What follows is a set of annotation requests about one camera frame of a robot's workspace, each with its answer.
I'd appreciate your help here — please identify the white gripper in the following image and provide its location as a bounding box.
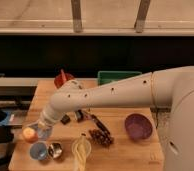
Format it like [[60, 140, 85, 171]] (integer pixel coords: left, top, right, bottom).
[[39, 105, 64, 127]]

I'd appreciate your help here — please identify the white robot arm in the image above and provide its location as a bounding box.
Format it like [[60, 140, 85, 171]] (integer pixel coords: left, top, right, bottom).
[[38, 66, 194, 171]]

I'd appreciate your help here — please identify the small metal cup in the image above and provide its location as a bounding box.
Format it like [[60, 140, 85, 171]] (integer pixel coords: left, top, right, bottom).
[[48, 143, 63, 159]]

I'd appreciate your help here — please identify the blue plastic cup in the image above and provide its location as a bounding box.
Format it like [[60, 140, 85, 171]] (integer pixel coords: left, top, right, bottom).
[[30, 142, 47, 160]]

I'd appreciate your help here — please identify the black rectangular remote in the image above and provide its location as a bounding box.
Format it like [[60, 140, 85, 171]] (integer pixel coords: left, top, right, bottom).
[[61, 115, 71, 125]]

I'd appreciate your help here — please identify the red yellow apple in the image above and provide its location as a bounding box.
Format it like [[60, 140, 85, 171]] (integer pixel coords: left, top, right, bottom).
[[23, 127, 37, 143]]

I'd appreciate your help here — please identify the red bowl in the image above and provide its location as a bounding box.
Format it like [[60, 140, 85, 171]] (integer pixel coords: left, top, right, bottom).
[[54, 73, 74, 88]]

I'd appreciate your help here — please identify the red spoon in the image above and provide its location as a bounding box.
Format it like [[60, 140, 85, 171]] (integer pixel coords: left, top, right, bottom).
[[61, 69, 67, 82]]

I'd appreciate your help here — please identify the yellow banana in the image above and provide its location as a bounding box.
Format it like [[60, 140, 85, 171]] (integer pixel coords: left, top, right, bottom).
[[73, 134, 87, 171]]

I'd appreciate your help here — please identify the brown grape bunch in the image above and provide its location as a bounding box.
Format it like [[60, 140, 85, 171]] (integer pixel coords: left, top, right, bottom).
[[89, 129, 114, 147]]

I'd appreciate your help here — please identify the green plastic tray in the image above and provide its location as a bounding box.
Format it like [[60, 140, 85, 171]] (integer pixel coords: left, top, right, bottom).
[[97, 71, 141, 85]]

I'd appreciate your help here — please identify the purple bowl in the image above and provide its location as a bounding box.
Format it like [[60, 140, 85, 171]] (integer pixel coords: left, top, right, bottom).
[[125, 113, 153, 141]]

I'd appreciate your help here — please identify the black handled knife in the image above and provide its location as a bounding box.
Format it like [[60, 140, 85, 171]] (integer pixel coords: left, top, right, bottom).
[[84, 112, 110, 135]]

